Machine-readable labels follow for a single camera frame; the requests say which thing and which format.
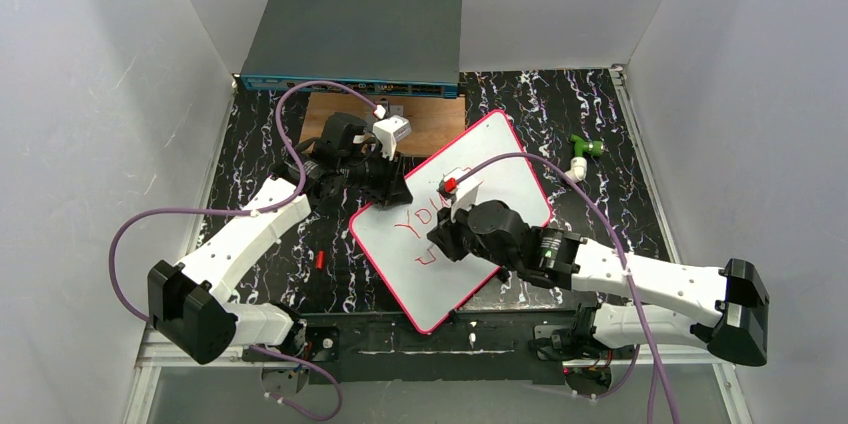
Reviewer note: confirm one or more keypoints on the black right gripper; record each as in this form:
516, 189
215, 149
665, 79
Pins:
448, 235

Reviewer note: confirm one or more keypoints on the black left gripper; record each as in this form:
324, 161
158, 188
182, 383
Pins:
389, 179

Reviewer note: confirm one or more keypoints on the pink framed whiteboard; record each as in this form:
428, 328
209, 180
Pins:
426, 284

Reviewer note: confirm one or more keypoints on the red marker cap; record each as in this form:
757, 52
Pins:
319, 260

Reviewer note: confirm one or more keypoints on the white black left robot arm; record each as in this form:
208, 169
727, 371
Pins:
190, 302

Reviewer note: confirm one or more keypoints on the white plastic elbow fitting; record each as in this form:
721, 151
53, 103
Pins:
578, 168

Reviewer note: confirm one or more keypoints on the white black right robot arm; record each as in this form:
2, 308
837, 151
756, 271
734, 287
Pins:
723, 310

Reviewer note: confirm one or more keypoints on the brown wooden board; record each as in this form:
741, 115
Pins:
434, 122

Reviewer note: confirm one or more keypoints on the green plastic fitting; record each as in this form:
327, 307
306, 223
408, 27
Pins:
583, 147

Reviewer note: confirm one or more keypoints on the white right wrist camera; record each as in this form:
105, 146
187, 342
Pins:
459, 189

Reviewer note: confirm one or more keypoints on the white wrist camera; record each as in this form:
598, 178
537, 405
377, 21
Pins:
459, 189
389, 130

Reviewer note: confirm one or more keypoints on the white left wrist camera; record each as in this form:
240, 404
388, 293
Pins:
389, 130

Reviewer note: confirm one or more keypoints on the grey network switch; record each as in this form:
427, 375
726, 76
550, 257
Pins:
377, 47

